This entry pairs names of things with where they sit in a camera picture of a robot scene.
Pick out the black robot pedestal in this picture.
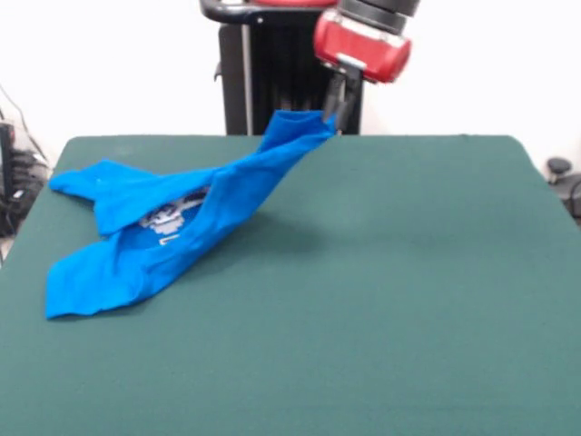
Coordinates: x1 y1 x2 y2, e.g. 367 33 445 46
199 0 392 136

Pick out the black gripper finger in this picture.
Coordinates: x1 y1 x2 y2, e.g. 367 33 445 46
336 78 364 134
322 74 347 124

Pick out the black cable bundle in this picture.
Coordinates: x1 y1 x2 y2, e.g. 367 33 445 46
0 81 54 240

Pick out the dark green table cloth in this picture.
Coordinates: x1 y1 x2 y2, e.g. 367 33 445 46
0 134 581 436

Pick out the black chair part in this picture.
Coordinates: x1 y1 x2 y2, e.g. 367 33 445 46
546 156 581 228

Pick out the black electronics box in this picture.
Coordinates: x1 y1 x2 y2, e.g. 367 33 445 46
0 121 18 201

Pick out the blue printed t-shirt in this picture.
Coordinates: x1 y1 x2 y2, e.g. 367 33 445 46
44 109 340 321

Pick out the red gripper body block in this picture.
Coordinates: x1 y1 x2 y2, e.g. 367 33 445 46
314 7 413 84

